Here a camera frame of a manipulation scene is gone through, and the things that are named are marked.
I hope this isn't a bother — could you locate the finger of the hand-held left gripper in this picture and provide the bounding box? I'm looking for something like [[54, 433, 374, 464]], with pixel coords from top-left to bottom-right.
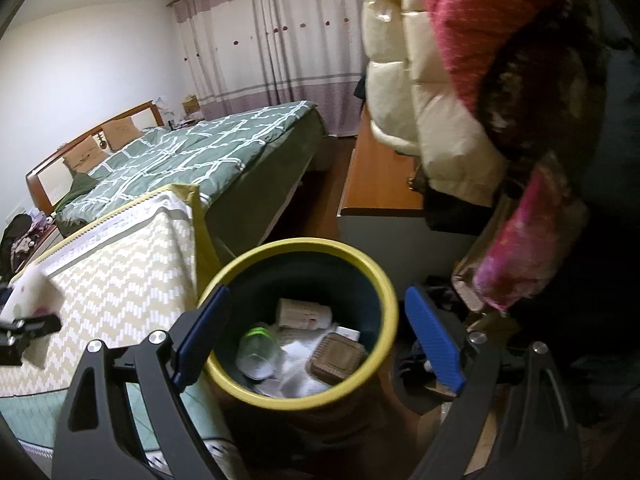
[[0, 314, 62, 367]]

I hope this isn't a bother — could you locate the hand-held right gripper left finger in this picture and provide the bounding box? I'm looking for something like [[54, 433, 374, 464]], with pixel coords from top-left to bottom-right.
[[50, 285, 232, 480]]

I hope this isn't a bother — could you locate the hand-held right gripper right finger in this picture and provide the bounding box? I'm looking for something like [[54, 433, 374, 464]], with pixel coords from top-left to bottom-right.
[[405, 285, 583, 480]]

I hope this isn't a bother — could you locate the white tissue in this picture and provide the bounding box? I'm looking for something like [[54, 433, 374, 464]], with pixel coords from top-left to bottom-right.
[[7, 266, 66, 318], [250, 330, 341, 401]]

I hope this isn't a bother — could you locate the clear green-cap bottle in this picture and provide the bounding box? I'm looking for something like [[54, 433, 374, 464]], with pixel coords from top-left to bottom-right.
[[236, 326, 282, 380]]

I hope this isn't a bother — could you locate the brown cardboard box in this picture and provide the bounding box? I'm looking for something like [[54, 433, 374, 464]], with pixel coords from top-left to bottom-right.
[[306, 332, 370, 387]]

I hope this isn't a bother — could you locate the yellow rimmed waste bin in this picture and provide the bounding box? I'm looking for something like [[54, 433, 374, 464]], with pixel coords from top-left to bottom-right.
[[196, 240, 401, 411]]

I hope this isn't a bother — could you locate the white plastic bottle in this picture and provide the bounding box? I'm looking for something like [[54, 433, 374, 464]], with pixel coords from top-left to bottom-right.
[[276, 298, 333, 332]]

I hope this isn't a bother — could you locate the dark clothing heap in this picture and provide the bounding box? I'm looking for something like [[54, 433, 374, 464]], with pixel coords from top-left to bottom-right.
[[0, 212, 33, 281]]

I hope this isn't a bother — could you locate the pink floral garment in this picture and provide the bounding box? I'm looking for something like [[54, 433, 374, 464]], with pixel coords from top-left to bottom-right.
[[452, 165, 591, 313]]

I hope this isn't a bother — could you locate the wooden bed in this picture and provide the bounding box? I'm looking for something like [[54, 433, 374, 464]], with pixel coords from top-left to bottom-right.
[[26, 100, 331, 261]]

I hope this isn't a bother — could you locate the wooden desk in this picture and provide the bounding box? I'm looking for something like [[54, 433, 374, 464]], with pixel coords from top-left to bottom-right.
[[337, 102, 481, 286]]

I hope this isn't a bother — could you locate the green plaid quilt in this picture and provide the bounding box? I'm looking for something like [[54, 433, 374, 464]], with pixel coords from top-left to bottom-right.
[[54, 101, 321, 238]]

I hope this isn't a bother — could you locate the tan pillow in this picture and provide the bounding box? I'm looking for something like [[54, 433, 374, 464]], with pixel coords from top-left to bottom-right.
[[100, 117, 143, 152], [62, 135, 106, 173]]

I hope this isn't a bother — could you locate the cream down jacket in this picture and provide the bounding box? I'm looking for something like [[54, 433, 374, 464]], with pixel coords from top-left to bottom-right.
[[357, 0, 511, 208]]

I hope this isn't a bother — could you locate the leopard print cloth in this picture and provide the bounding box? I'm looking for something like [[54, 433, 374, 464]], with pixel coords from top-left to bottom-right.
[[475, 5, 606, 176]]

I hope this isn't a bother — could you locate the white and mauve curtain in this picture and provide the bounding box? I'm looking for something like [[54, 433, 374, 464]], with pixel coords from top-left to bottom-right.
[[170, 0, 371, 138]]

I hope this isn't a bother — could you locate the red quilted jacket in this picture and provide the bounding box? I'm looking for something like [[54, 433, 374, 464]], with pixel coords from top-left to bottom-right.
[[400, 0, 576, 116]]

